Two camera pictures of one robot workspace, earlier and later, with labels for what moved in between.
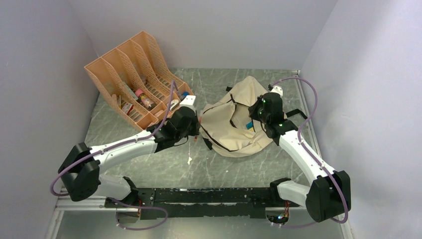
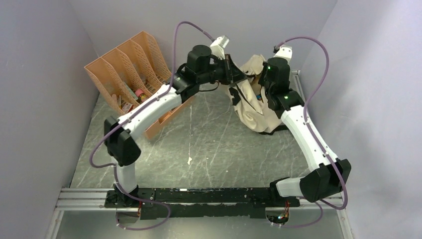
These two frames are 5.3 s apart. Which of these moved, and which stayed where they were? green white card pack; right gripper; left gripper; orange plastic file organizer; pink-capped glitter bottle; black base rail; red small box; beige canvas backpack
Moved: left gripper; right gripper; beige canvas backpack
Stayed: pink-capped glitter bottle; black base rail; orange plastic file organizer; red small box; green white card pack
